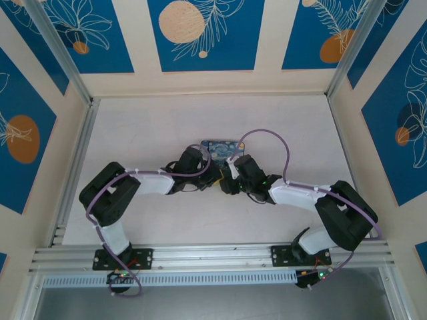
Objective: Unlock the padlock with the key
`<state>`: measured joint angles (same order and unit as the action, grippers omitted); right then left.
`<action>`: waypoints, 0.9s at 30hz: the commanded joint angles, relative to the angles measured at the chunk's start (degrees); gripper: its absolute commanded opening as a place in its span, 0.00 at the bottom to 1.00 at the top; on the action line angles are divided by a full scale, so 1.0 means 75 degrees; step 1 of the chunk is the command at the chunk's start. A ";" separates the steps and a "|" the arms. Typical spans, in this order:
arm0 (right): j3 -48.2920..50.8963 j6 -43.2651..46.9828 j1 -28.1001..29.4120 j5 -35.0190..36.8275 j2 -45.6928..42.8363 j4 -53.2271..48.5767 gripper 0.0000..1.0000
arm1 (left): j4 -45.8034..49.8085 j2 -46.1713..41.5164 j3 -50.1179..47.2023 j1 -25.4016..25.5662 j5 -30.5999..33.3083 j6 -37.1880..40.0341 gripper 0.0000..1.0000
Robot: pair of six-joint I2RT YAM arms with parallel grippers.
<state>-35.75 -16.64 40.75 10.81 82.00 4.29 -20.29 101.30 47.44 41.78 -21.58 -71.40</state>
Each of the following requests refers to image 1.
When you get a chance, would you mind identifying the black base plate of left arm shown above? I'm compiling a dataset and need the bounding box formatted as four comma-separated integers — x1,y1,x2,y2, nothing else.
93,247,155,271

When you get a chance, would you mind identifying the aluminium cross frame rail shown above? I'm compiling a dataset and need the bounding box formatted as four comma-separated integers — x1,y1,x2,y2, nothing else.
28,244,397,275

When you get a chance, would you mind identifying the starry night print mat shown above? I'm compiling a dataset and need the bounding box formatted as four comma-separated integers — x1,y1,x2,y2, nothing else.
201,139,248,169

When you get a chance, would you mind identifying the grey slotted cable duct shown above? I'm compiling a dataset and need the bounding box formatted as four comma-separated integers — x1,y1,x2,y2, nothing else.
43,270,298,289

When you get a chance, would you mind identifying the black base plate of right arm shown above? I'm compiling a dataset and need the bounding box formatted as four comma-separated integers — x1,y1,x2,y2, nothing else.
271,244,333,268

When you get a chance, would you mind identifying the aluminium corner post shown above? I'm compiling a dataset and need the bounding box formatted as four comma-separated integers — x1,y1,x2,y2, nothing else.
23,0,93,105
326,0,403,101

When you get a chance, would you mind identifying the aluminium side frame rail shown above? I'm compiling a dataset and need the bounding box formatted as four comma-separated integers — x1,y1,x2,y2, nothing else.
49,97,101,248

